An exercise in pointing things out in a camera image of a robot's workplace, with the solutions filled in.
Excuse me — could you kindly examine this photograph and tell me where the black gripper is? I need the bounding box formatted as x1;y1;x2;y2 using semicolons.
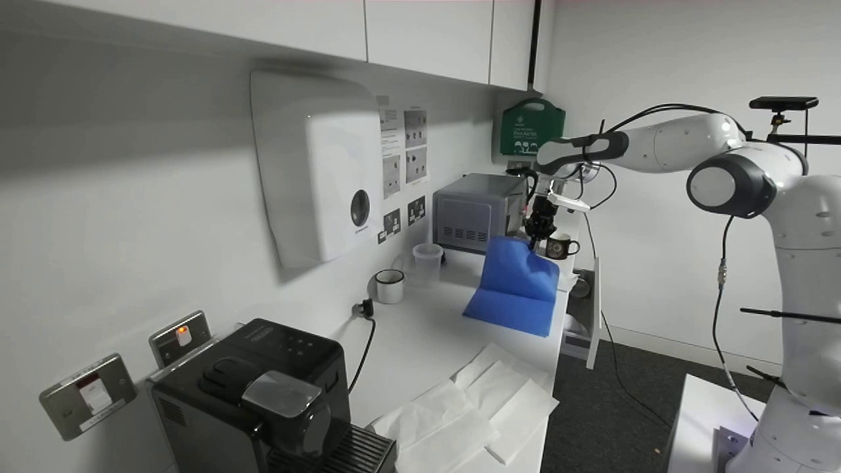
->
524;194;563;253

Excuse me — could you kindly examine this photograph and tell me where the blue cloth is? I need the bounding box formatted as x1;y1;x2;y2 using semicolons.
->
460;234;563;338

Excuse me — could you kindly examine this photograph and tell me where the black mug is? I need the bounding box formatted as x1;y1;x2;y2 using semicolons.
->
541;234;584;262

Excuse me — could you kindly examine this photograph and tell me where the silver microwave oven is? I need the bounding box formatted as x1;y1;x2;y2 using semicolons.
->
430;170;530;258

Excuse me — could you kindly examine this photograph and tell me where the green first aid box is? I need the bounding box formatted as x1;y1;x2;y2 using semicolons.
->
497;94;568;163

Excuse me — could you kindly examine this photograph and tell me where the small white cup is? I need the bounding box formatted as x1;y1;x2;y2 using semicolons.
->
370;266;407;307

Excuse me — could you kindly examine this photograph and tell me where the white notice with logo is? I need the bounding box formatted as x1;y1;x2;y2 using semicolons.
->
379;106;405;152

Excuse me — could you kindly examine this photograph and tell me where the black vertical pipe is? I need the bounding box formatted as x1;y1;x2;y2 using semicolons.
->
526;0;547;92

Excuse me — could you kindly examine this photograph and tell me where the white paper towel dispenser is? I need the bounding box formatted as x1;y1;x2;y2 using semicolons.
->
249;68;386;273

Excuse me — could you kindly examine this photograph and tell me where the white upper cabinet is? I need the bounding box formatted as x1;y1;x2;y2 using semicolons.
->
49;0;541;94

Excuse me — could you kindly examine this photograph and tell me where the white robot table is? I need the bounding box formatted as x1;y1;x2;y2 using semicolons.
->
665;372;778;473

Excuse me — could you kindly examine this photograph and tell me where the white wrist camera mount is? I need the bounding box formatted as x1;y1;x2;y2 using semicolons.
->
547;192;591;215

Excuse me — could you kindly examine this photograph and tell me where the double wall socket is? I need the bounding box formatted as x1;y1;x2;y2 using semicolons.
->
375;205;405;245
405;192;430;229

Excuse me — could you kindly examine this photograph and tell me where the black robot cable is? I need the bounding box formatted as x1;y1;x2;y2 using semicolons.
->
708;213;764;422

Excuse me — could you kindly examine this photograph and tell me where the black coffee machine power cable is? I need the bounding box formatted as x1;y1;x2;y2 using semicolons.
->
347;296;382;393

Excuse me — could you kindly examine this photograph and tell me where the black stereo camera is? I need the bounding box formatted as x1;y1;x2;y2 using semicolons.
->
750;92;823;114

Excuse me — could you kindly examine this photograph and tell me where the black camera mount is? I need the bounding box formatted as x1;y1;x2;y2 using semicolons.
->
764;108;841;148

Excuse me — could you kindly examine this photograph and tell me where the silver wall socket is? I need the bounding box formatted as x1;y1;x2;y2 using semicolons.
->
148;307;215;368
36;350;141;441

